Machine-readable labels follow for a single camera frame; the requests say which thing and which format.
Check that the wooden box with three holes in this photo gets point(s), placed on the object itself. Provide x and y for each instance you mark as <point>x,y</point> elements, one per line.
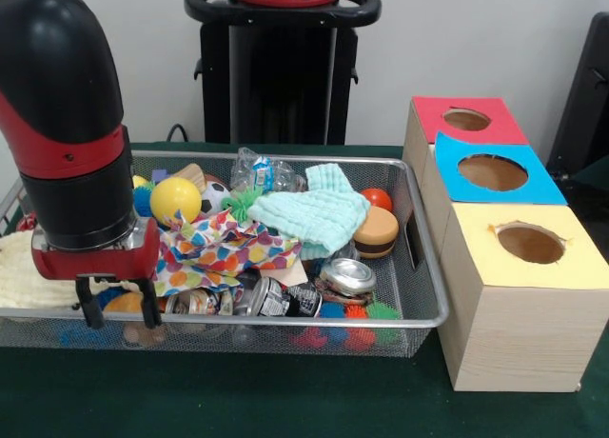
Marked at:
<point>514,324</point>

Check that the crushed silver can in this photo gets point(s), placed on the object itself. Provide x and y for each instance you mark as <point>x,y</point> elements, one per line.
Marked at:
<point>348,276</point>

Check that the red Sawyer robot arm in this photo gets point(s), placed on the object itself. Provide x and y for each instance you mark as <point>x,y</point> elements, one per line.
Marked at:
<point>62,105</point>

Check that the mint green cloth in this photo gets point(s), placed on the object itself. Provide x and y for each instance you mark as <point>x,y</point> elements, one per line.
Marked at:
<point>319,214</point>

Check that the cream yellow cloth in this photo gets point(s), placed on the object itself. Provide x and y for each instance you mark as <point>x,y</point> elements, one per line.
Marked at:
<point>14,276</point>

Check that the large yellow ball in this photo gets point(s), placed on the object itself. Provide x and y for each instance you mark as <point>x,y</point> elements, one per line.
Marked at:
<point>175,200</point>

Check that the dark green table cloth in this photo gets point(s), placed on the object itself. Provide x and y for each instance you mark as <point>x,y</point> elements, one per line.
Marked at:
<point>238,400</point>

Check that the blue spiky ball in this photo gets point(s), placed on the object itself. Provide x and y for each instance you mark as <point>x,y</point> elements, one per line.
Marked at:
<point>142,202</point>

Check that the colourful polka dot cloth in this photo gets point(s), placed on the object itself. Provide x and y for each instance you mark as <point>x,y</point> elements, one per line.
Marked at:
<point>224,252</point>

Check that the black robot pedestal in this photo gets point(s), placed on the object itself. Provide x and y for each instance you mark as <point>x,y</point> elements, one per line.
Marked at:
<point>281,76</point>

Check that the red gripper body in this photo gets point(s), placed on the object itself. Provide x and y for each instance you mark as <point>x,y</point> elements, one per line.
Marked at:
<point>95,260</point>

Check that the black stand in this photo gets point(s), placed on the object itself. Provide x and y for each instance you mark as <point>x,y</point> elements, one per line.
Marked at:
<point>585,105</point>

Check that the shallow clear mesh bin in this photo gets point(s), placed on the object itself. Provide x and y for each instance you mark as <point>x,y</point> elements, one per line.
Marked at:
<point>409,295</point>

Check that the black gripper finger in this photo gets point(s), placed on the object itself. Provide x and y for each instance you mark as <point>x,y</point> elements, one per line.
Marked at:
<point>90,305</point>
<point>149,303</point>

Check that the crushed clear plastic bottle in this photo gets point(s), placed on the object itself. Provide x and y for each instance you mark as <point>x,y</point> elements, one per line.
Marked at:
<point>262,171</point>

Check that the toy hamburger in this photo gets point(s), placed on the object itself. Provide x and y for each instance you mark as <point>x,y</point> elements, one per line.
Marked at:
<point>377,233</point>

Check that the red ball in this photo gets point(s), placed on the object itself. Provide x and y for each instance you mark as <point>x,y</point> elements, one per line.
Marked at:
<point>379,198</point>

